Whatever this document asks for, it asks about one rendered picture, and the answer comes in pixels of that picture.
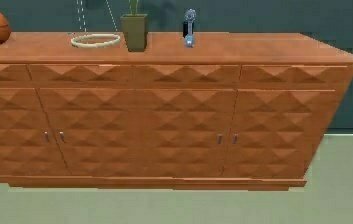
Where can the olive green plant pot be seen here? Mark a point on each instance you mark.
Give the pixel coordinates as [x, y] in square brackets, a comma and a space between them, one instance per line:
[135, 31]

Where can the blue grey upright gadget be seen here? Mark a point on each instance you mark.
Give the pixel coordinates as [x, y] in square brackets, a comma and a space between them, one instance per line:
[189, 30]

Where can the brown wooden sideboard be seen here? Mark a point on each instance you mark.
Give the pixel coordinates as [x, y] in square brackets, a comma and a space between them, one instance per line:
[170, 126]

